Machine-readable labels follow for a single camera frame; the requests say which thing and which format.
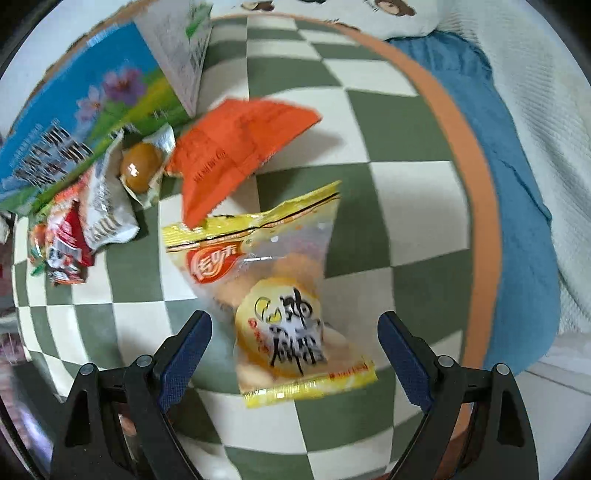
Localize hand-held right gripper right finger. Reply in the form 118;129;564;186
377;311;540;480

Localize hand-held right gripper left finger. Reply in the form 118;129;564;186
50;310;213;480

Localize yellow snack packet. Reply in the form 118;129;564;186
161;180;378;409

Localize blue flower-print cardboard box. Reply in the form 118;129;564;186
0;0;214;217

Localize red snack packet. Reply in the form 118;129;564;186
28;182;95;285

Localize white grey snack packet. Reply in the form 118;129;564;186
78;131;140;252

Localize blue blanket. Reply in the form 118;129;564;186
385;31;561;376

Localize packaged braised egg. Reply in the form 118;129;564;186
117;124;177;210

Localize checkered green white mat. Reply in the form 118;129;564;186
11;14;503;480

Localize orange snack packet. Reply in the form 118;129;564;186
165;97;323;230

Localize white knitted blanket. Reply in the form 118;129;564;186
431;0;591;335

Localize bear-print pillow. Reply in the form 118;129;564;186
210;0;451;40

